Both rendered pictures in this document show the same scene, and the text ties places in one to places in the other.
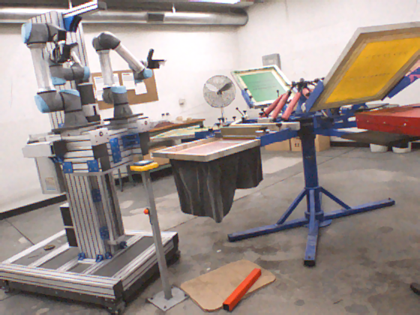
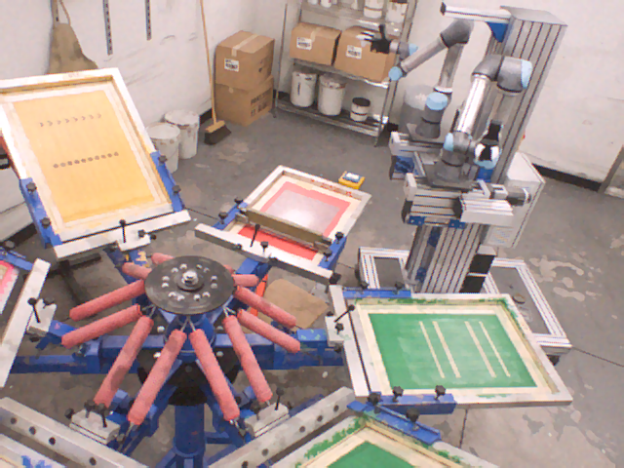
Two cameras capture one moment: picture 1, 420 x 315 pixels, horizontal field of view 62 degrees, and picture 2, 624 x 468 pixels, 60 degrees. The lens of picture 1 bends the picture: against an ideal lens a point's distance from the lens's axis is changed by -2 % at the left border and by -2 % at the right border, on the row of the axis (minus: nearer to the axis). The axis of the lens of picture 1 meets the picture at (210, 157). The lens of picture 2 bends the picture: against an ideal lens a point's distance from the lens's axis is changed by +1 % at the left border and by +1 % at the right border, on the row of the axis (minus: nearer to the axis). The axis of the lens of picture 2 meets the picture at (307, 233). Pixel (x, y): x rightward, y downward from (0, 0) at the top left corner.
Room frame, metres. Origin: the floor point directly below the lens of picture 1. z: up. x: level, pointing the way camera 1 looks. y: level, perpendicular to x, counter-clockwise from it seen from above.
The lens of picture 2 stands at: (4.48, -1.34, 2.59)
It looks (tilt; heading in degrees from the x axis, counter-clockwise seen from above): 36 degrees down; 147
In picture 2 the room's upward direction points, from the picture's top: 9 degrees clockwise
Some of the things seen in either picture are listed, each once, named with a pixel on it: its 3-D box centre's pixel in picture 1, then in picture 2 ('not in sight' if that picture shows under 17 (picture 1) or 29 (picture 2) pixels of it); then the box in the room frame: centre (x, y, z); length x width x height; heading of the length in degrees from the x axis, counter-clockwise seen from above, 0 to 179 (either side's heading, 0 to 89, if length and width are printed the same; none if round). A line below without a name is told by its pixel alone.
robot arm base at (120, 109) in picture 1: (121, 109); (449, 167); (2.75, 0.62, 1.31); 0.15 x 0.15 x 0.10
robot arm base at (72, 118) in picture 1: (74, 117); (429, 125); (2.30, 0.83, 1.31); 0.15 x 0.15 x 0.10
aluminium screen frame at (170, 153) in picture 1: (220, 144); (298, 214); (2.48, -0.09, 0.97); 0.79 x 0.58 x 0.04; 130
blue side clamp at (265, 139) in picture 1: (272, 136); (230, 219); (2.41, -0.45, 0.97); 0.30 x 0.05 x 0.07; 130
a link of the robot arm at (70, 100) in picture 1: (69, 100); (435, 106); (2.30, 0.84, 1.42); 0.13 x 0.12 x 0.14; 128
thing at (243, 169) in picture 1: (240, 180); not in sight; (2.28, -0.18, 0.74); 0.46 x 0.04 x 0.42; 130
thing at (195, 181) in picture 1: (193, 187); not in sight; (2.29, 0.13, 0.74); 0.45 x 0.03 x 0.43; 40
